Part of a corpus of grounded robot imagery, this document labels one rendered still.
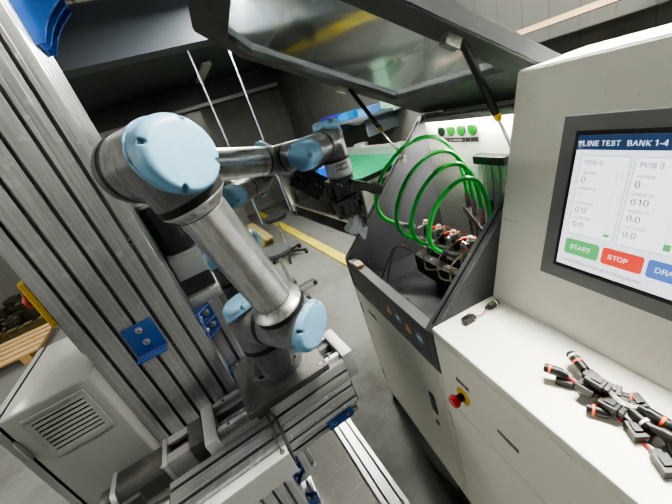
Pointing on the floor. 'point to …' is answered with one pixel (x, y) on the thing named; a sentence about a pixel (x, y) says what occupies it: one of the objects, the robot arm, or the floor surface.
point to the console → (569, 104)
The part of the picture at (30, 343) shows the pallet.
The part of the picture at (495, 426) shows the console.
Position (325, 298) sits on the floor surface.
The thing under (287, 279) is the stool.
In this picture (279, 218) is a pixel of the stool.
